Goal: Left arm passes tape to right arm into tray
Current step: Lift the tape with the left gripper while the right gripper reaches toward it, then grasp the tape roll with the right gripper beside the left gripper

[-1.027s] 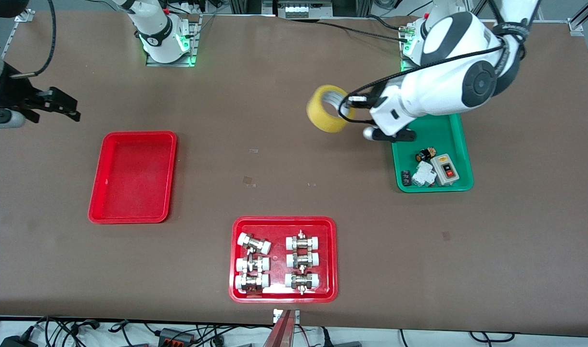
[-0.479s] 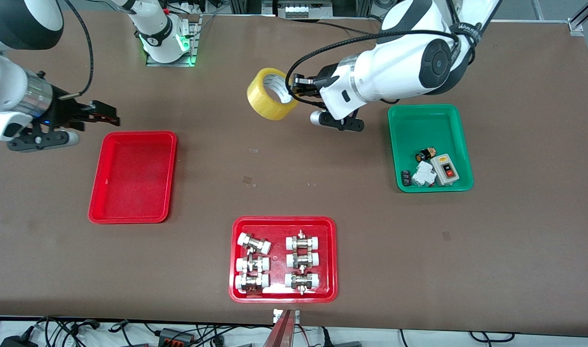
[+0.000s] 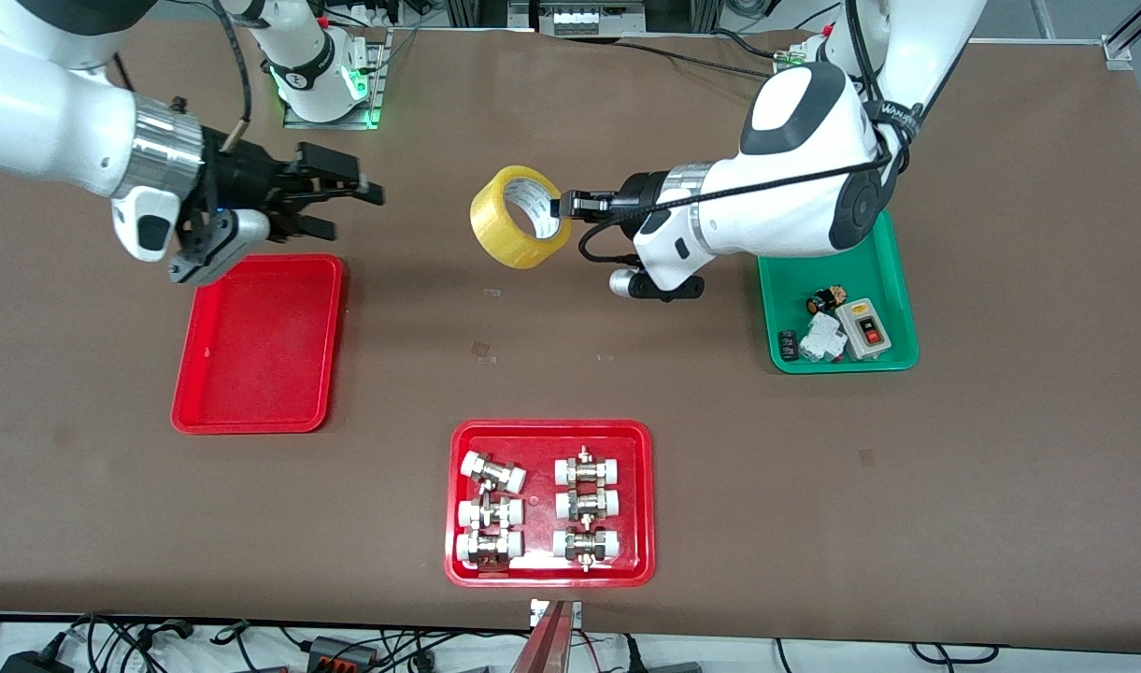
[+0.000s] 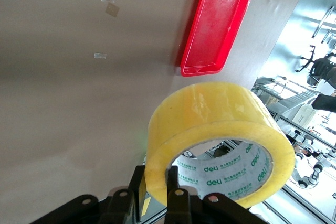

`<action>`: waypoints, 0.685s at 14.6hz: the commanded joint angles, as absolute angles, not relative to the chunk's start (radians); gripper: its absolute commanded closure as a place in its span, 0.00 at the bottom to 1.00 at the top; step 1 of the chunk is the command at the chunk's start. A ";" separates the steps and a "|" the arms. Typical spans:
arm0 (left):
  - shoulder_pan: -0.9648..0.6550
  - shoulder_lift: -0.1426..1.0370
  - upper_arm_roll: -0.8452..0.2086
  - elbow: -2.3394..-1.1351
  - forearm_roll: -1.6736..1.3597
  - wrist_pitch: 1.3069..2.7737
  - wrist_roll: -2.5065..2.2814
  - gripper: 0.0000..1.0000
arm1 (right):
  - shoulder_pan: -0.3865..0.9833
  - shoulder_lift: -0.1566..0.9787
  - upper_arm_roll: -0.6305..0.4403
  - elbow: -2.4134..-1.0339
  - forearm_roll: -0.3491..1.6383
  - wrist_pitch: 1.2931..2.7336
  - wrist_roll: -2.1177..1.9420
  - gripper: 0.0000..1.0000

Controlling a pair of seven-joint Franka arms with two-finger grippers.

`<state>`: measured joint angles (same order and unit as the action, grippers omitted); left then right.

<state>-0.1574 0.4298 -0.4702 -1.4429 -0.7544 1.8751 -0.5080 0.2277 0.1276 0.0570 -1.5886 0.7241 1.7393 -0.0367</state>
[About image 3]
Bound empty red plastic tray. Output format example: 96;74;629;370
170;254;345;436

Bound red tray with fittings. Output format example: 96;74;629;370
444;419;656;589

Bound grey connector box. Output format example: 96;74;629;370
304;636;380;671

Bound metal pipe fitting white caps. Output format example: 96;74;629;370
554;446;622;487
461;451;528;494
552;525;622;572
555;488;621;523
455;529;525;570
457;495;525;531

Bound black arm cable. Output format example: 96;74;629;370
210;0;254;152
578;0;926;269

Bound white circuit breaker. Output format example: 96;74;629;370
798;311;849;365

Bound black power adapter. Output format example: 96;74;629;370
0;650;74;673

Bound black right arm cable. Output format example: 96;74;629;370
210;0;254;152

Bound grey on-off switch box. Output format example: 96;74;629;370
835;297;893;363

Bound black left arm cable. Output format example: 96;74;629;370
578;0;926;269

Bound aluminium profile rail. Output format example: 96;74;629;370
1101;0;1141;72

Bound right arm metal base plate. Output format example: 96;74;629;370
283;28;390;130

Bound black table cable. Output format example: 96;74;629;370
708;28;795;64
617;41;777;79

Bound yellow tape roll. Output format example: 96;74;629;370
469;165;574;271

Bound green plastic tray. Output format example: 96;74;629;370
758;210;920;375

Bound white terminal block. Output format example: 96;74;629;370
551;5;624;37

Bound reddish camera stand post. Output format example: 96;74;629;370
509;603;571;673

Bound aluminium frame rack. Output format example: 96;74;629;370
444;0;722;35

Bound aluminium stand bracket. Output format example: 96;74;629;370
530;598;583;630

